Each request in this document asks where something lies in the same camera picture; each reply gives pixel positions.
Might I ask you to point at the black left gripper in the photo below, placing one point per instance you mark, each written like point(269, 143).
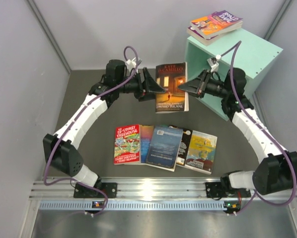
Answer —
point(150, 86)

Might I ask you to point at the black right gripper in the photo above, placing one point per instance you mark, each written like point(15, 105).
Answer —
point(197, 87)

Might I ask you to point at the Edward Tulane dark book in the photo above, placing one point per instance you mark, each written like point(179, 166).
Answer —
point(170, 77)

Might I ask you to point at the red Treehouse book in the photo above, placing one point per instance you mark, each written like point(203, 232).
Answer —
point(127, 145)

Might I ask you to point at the orange Roald Dahl Charlie book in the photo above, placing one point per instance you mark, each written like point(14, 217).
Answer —
point(216, 23)

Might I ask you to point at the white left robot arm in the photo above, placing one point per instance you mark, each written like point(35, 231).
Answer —
point(61, 148)

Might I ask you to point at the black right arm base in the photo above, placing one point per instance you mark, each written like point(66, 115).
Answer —
point(223, 189)

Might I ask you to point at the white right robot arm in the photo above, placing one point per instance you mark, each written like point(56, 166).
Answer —
point(277, 170)

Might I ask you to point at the orange blue sunset book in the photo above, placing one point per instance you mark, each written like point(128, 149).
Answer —
point(146, 132)

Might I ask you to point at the black back cover book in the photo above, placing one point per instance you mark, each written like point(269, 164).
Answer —
point(184, 145)

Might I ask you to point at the blue starry night book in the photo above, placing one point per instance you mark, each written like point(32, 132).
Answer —
point(164, 147)

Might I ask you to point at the yellow blue cover book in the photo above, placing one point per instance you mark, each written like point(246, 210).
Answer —
point(201, 152)

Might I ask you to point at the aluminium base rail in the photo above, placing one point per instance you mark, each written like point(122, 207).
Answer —
point(135, 194)

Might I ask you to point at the right aluminium frame post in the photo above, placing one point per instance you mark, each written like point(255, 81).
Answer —
point(285, 6)

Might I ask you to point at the aluminium corner frame post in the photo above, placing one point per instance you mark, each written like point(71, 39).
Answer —
point(48, 33)

